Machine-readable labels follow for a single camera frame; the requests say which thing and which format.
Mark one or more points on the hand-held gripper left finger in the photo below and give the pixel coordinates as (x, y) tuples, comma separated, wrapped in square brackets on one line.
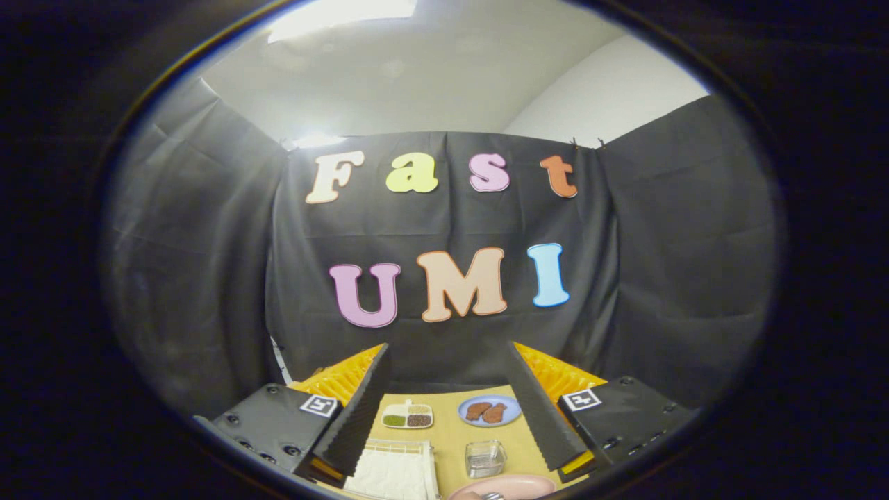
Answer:
[(358, 410)]

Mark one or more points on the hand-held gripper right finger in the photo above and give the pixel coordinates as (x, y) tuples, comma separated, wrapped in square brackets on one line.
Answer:
[(542, 410)]

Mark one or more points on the white dish rack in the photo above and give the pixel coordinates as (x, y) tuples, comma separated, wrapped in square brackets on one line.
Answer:
[(392, 472)]

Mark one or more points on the clear basket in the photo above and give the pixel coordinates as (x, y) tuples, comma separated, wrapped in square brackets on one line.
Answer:
[(485, 460)]

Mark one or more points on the pink plate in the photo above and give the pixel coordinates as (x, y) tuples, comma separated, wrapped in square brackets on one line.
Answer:
[(524, 486)]

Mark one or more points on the blue plate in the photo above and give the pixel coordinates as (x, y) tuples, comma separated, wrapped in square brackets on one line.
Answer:
[(510, 404)]

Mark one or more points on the white sectioned dish with beans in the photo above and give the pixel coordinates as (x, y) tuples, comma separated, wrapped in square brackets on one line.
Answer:
[(408, 417)]

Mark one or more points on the brown meat piece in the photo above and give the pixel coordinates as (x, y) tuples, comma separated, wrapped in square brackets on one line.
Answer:
[(494, 413), (478, 410)]

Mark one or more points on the white stand pole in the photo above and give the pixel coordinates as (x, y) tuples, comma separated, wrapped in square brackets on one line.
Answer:
[(277, 357)]

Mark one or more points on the black backdrop cloth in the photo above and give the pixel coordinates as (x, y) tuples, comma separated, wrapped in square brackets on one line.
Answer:
[(451, 222)]

